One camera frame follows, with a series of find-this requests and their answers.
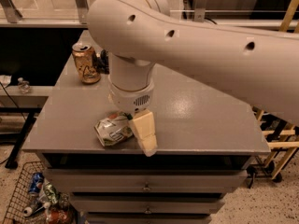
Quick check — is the red can in basket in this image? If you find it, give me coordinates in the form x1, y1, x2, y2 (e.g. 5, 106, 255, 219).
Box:
45, 208, 73, 224

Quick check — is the gold soda can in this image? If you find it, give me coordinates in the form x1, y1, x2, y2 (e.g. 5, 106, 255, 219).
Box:
72, 42, 101, 84

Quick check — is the small glass bottle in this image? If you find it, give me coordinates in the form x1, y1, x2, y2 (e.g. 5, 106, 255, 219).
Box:
18, 77, 31, 94

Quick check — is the grey drawer cabinet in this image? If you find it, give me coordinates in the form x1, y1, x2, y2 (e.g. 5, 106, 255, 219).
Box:
21, 29, 271, 224

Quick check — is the green white 7up can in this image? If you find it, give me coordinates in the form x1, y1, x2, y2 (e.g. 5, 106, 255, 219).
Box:
94, 112, 133, 147

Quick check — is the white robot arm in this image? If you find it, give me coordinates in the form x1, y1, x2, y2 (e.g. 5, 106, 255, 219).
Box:
87, 0, 299, 156

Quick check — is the white bottle in basket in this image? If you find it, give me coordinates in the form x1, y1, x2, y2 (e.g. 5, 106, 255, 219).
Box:
22, 203, 50, 217

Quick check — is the green crushed can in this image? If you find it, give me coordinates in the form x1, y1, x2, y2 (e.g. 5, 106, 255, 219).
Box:
43, 182, 59, 204

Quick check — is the blue crumpled chip bag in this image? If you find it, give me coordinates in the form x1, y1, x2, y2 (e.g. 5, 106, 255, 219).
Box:
100, 49, 109, 74

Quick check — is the black side table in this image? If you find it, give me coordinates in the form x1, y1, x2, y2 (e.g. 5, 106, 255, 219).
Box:
0, 86, 52, 169

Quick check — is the blue pepsi can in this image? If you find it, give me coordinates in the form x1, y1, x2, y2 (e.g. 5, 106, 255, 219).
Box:
28, 172, 44, 195

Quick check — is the wire basket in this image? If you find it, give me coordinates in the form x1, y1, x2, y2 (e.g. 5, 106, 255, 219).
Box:
3, 161, 44, 224

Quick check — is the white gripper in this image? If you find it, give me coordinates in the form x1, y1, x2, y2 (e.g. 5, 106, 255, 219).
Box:
108, 78, 158, 157

